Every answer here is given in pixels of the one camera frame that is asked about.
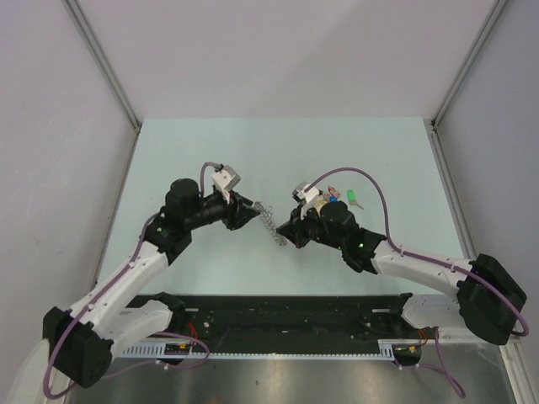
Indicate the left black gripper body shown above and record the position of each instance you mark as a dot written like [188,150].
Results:
[220,209]

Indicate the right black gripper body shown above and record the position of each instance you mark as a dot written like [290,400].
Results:
[311,228]

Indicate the round metal keyring disc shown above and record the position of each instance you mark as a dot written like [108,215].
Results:
[266,216]

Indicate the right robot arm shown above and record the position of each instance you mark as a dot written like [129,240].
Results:
[489,299]

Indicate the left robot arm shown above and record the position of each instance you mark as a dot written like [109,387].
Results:
[87,337]

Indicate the red tag key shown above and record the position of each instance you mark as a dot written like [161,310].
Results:
[333,191]

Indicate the green tag key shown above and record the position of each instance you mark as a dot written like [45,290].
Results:
[352,199]

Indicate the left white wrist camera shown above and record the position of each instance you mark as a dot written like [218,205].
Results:
[225,178]

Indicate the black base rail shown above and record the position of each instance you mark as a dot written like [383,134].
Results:
[296,324]

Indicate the white slotted cable duct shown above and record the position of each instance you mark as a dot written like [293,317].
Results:
[157,349]

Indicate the left aluminium frame post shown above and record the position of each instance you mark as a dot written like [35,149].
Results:
[96,50]

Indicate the aluminium frame post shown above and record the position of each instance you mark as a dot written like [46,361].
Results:
[472,56]
[96,50]

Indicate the right aluminium frame post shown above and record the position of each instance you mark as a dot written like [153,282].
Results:
[472,56]

